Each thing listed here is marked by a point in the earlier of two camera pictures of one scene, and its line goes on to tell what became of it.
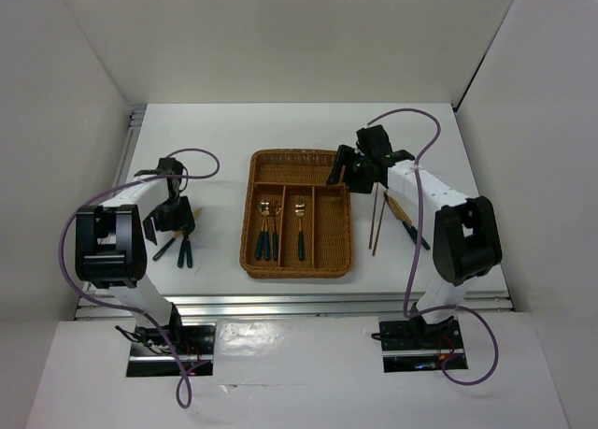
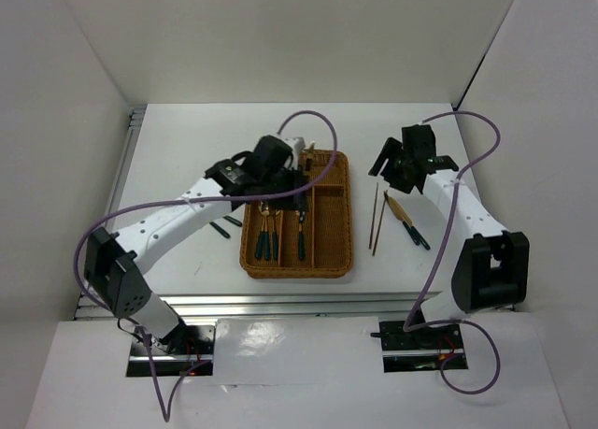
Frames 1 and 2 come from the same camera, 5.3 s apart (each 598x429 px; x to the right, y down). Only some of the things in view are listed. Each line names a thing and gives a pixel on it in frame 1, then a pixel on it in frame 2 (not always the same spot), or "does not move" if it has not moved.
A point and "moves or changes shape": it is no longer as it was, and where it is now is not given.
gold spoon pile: (265, 207) does not move
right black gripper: (347, 155) to (391, 150)
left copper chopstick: (374, 217) does not move
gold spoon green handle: (275, 242) does not move
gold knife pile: (176, 235) moves or changes shape
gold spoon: (300, 212) does not move
